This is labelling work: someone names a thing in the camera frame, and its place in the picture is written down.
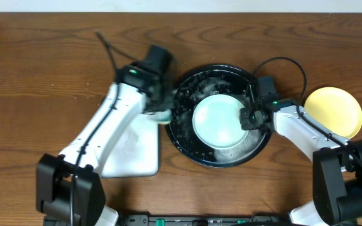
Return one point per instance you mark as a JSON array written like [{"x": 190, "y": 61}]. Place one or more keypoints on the black tray with foam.
[{"x": 136, "y": 154}]

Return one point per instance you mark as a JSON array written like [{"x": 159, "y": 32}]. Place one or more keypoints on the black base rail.
[{"x": 145, "y": 220}]

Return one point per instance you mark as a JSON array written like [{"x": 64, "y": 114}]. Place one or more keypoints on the round black tray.
[{"x": 197, "y": 84}]

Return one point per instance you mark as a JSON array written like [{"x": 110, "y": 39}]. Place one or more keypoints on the light green plate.
[{"x": 216, "y": 121}]

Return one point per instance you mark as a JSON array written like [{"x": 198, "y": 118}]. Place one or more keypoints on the yellow plate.
[{"x": 335, "y": 109}]

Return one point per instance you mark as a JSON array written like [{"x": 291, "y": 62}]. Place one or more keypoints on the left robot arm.
[{"x": 69, "y": 185}]

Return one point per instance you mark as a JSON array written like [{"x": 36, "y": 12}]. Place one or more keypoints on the green sponge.
[{"x": 163, "y": 117}]

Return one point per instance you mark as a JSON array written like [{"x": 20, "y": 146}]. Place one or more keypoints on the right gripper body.
[{"x": 249, "y": 119}]

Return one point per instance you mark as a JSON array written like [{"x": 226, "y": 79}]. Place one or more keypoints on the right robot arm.
[{"x": 336, "y": 161}]

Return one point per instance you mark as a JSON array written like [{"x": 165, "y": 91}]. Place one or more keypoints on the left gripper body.
[{"x": 161, "y": 102}]

